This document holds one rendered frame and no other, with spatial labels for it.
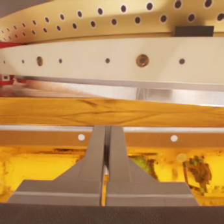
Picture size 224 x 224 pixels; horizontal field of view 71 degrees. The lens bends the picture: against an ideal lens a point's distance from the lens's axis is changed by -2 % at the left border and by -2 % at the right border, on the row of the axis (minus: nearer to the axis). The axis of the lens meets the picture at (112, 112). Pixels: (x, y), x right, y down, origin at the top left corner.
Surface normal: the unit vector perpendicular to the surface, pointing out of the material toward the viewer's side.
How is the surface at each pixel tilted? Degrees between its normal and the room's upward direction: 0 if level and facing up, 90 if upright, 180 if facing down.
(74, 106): 90
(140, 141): 91
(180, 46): 90
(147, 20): 62
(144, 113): 90
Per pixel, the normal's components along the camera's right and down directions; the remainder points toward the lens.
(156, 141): 0.00, 0.28
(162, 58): -0.28, 0.26
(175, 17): -0.24, 0.69
